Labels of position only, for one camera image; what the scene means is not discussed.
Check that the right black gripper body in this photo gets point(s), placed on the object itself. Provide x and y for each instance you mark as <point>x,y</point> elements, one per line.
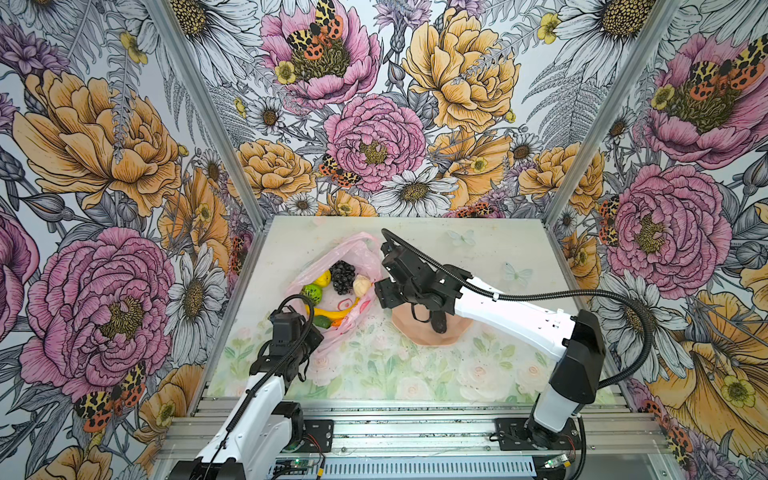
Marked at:
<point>397,292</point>

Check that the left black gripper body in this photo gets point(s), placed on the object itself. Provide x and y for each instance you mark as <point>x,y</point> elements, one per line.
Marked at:
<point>312,343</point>

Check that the pink petal-shaped bowl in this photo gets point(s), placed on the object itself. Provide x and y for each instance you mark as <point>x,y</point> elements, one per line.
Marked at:
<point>413,322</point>

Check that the pink plastic bag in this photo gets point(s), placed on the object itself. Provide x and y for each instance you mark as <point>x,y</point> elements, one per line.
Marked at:
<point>362,251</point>

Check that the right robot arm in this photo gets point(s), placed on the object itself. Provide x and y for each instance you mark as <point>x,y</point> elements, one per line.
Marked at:
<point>574,342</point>

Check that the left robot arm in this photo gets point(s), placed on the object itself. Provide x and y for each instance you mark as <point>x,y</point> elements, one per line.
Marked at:
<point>263,423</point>

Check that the fake green lime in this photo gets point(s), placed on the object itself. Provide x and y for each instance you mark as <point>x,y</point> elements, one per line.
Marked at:
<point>322,322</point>

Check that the fake yellow banana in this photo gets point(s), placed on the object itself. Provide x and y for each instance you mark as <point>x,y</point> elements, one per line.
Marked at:
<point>336,315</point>

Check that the fake green custard apple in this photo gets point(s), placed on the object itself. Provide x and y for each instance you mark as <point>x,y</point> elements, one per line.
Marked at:
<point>313,292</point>

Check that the fake yellow lemon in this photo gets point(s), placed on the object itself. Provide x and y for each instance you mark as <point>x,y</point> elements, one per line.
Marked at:
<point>324,279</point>

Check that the fake black grape bunch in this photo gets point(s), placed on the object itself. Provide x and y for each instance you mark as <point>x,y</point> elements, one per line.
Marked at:
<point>343,275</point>

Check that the green circuit board left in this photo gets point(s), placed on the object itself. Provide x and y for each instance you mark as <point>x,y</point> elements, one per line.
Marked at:
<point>293,467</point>

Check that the green circuit board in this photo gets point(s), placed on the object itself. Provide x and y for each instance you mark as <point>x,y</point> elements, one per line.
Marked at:
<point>559,461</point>
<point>293,467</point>

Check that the green circuit board right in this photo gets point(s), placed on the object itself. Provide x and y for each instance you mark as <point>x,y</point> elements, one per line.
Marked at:
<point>559,461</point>

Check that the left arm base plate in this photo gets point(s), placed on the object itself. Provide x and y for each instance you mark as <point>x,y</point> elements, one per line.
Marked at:
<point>317,436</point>

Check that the aluminium front rail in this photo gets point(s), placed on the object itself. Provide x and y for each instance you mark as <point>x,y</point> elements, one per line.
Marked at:
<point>389,428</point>

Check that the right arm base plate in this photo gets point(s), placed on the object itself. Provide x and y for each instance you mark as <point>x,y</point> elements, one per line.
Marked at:
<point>523,434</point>

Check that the white slotted cable duct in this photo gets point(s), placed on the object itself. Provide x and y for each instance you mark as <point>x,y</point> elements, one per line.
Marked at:
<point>489,467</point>

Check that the left aluminium frame post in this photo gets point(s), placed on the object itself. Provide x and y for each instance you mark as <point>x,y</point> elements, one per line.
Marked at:
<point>172,36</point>

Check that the aluminium frame post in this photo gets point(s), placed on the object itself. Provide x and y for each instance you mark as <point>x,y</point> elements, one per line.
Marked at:
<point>658,22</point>
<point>172,36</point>

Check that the right aluminium frame post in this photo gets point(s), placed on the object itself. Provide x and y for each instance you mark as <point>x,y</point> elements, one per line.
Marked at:
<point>658,22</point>

